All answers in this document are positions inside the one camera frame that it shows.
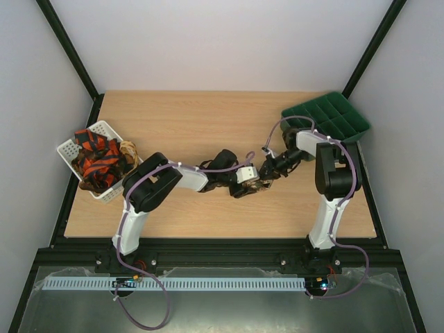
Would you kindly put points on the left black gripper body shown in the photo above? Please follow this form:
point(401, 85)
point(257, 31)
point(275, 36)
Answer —
point(223, 177)

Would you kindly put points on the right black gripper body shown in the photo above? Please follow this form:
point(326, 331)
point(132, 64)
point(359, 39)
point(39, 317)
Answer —
point(271, 166)

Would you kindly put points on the floral patterned tie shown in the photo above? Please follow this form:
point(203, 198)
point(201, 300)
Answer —
point(258, 185)

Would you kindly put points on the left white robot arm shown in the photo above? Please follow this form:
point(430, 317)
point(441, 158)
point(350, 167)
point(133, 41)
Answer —
point(146, 188)

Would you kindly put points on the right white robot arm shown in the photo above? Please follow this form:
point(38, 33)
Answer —
point(337, 177)

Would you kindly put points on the green divided organizer tray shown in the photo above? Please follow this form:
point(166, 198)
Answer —
point(332, 114)

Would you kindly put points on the brown tan patterned tie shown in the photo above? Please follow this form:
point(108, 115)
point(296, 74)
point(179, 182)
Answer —
point(129, 150)

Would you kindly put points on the orange navy striped tie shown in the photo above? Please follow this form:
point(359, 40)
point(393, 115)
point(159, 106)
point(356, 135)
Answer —
point(97, 161)

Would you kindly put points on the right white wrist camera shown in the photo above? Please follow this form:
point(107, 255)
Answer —
point(269, 152)

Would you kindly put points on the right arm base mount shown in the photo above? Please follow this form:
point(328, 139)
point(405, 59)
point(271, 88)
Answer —
point(318, 264)

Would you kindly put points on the black aluminium frame rail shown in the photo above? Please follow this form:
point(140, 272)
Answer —
point(165, 254)

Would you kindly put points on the white slotted cable duct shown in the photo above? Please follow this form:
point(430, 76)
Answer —
point(292, 284)

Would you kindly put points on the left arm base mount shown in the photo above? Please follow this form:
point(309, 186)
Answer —
point(108, 263)

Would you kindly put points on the right black frame post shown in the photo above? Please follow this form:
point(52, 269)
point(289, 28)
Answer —
point(376, 40)

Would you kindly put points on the black frame post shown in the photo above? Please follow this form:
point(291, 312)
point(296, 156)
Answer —
point(376, 40)
point(63, 38)

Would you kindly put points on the left black frame post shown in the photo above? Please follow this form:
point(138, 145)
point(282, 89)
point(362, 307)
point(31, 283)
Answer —
point(63, 38)

